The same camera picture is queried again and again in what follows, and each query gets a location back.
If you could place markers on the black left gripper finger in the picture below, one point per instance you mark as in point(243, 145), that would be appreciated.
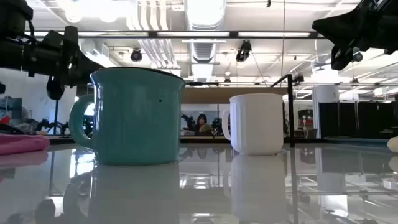
point(87, 63)
point(84, 77)

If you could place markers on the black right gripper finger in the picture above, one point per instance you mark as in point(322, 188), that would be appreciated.
point(342, 20)
point(351, 37)

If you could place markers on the teal enamel mug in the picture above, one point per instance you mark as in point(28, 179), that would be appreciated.
point(136, 118)

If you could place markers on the white ribbed mug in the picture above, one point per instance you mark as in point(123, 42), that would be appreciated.
point(258, 124)

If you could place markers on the background black robot arm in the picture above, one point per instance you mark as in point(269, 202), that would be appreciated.
point(216, 126)
point(187, 121)
point(56, 115)

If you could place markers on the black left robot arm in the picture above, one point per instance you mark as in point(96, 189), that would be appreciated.
point(12, 53)

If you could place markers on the wooden shelf with black legs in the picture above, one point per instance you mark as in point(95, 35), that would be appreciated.
point(205, 95)

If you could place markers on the black ceiling spotlight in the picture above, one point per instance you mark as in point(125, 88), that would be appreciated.
point(243, 52)
point(358, 56)
point(136, 55)

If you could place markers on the white pillar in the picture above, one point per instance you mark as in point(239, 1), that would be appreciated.
point(325, 109)

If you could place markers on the pink cloth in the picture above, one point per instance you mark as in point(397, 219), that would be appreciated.
point(21, 143)

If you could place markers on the cream round object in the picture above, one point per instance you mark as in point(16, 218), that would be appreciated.
point(393, 144)

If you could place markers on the person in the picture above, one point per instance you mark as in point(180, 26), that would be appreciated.
point(202, 123)

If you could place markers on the dark wall monitor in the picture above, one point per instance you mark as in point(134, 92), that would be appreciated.
point(12, 107)

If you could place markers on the black partition wall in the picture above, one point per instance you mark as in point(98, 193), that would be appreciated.
point(357, 119)

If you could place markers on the silver ventilation duct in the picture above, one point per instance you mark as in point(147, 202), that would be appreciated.
point(203, 18)

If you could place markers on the black table frame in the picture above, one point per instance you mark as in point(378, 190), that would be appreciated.
point(202, 140)

